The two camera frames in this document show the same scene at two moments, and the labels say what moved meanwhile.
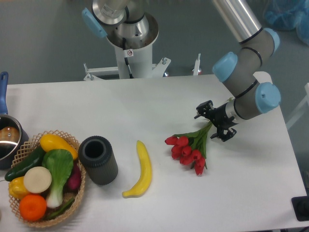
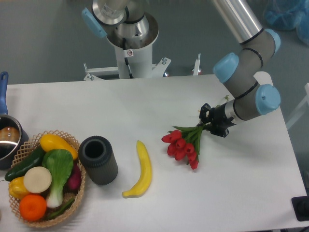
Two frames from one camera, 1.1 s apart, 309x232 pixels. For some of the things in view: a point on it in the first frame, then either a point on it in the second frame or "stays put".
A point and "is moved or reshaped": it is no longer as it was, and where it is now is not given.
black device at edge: (301, 206) stays put
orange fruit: (32, 207) stays put
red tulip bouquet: (190, 148) is moved or reshaped
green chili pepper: (62, 209) stays put
